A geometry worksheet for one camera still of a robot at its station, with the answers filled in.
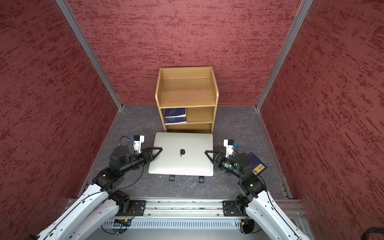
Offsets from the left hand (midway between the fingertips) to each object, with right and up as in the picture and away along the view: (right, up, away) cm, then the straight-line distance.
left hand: (161, 154), depth 72 cm
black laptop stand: (+20, -17, +11) cm, 29 cm away
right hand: (+21, -1, -2) cm, 21 cm away
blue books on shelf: (+5, +20, +17) cm, 26 cm away
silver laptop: (+11, 0, -2) cm, 11 cm away
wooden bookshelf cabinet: (+16, +36, +15) cm, 42 cm away
